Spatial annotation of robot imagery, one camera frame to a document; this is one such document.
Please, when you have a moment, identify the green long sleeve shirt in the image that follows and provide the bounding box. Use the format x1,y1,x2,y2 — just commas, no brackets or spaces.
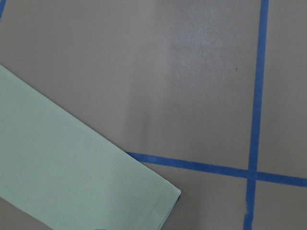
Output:
0,67,181,230

